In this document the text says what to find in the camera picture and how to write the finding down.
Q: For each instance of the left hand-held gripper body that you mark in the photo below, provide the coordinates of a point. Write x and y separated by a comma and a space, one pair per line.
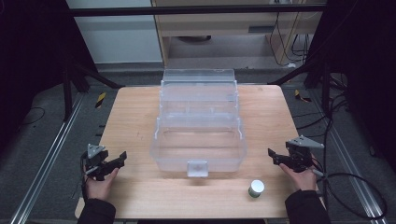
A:
95, 158

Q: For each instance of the person's right hand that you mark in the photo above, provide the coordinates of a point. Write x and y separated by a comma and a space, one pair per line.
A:
301, 179

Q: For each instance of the black metal stand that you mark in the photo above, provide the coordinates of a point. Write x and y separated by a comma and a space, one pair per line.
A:
70, 84
320, 77

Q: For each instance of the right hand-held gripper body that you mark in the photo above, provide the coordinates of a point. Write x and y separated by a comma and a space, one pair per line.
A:
300, 155

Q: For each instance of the clear plastic storage box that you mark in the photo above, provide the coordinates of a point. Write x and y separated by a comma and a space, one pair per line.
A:
199, 137

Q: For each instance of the person's left hand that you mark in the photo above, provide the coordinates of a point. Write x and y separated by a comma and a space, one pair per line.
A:
100, 186

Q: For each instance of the white cabinet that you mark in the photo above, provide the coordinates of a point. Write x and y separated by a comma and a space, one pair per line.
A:
118, 37

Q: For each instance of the black horizontal bar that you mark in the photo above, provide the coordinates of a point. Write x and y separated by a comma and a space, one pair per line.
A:
186, 10

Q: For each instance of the aluminium floor rail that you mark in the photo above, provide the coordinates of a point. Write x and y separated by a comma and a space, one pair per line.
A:
351, 174
46, 161

